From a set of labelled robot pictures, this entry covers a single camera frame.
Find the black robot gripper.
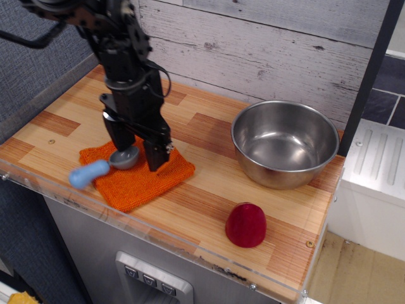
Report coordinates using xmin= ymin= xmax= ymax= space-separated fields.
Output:
xmin=100 ymin=68 xmax=171 ymax=172

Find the blue handled grey spoon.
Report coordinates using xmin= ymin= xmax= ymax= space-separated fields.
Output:
xmin=68 ymin=146 xmax=140 ymax=189

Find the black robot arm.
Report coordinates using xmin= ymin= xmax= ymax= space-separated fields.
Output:
xmin=22 ymin=1 xmax=173 ymax=172

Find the orange knitted towel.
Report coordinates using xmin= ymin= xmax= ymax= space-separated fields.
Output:
xmin=92 ymin=137 xmax=195 ymax=212

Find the grey cabinet with dispenser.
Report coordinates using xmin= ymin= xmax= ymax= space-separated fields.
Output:
xmin=42 ymin=196 xmax=279 ymax=304

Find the clear acrylic front guard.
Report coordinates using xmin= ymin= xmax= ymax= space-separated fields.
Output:
xmin=1 ymin=161 xmax=309 ymax=303

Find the red plastic fruit half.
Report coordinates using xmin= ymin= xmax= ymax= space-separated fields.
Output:
xmin=225 ymin=202 xmax=267 ymax=248

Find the stainless steel bowl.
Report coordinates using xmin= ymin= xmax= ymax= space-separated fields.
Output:
xmin=231 ymin=101 xmax=340 ymax=190

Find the yellow object at corner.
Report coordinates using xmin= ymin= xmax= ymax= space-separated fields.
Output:
xmin=7 ymin=292 xmax=39 ymax=304

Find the white toy sink unit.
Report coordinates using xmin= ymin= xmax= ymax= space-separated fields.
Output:
xmin=327 ymin=120 xmax=404 ymax=260

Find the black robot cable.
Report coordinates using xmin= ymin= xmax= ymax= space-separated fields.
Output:
xmin=0 ymin=20 xmax=67 ymax=50

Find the black right frame post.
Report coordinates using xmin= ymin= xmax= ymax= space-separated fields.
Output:
xmin=338 ymin=0 xmax=404 ymax=157

